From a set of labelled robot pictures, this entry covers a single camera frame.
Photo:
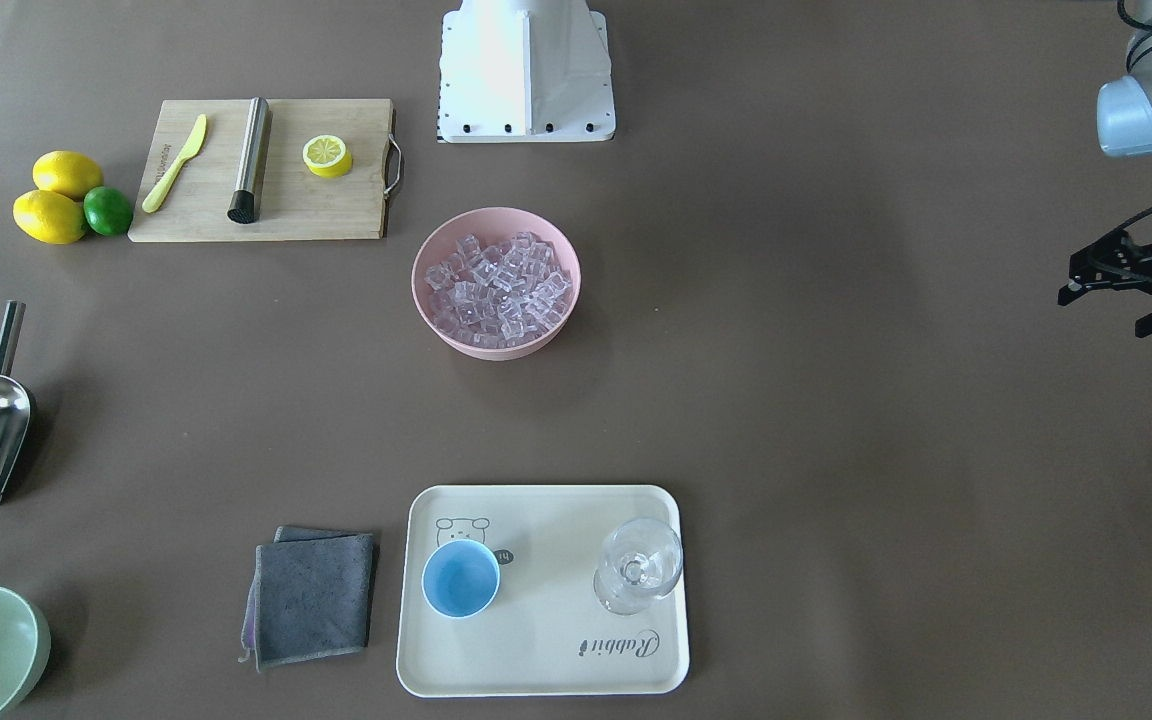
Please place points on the grey folded cloth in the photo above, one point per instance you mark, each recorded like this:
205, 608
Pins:
310, 596

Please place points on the light blue cup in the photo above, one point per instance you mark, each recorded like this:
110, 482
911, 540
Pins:
460, 579

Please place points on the yellow lemon lower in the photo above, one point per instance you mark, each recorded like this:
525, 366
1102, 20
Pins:
50, 217

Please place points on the pink bowl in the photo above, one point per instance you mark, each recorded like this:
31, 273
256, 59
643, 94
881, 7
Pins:
493, 225

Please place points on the clear wine glass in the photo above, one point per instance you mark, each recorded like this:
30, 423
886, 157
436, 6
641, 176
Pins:
640, 564

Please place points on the half lemon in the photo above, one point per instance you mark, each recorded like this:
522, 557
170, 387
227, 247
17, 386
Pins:
327, 156

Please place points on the clear plastic ice cubes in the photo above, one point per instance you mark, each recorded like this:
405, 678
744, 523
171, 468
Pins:
498, 295

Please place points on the yellow lemon upper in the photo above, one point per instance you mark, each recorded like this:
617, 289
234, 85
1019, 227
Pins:
70, 173

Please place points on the green lime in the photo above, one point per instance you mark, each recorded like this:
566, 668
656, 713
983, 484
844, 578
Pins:
107, 211

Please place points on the yellow plastic knife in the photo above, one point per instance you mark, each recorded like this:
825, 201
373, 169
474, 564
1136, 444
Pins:
191, 148

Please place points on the steel muddler black tip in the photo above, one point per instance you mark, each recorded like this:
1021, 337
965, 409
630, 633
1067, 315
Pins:
246, 196

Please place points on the yellow lemon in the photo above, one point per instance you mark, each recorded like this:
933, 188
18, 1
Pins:
50, 217
70, 173

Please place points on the bamboo cutting board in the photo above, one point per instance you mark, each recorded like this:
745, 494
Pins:
293, 203

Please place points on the cream rabbit serving tray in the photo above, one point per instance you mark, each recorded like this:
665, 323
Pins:
545, 633

